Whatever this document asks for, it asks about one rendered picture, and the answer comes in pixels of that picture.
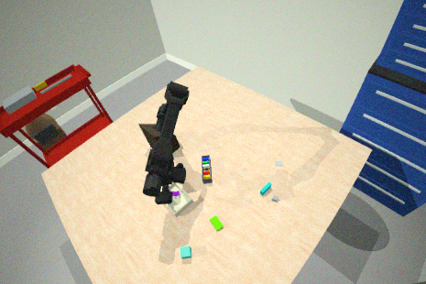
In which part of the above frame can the green flat bar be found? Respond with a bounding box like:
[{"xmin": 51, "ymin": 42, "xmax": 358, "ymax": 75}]
[{"xmin": 210, "ymin": 215, "xmax": 224, "ymax": 231}]

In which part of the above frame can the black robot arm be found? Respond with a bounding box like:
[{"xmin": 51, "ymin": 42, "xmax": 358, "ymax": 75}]
[{"xmin": 142, "ymin": 81, "xmax": 190, "ymax": 197}]

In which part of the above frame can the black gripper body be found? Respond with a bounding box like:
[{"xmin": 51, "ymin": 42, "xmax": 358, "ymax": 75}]
[{"xmin": 155, "ymin": 161, "xmax": 174, "ymax": 204}]

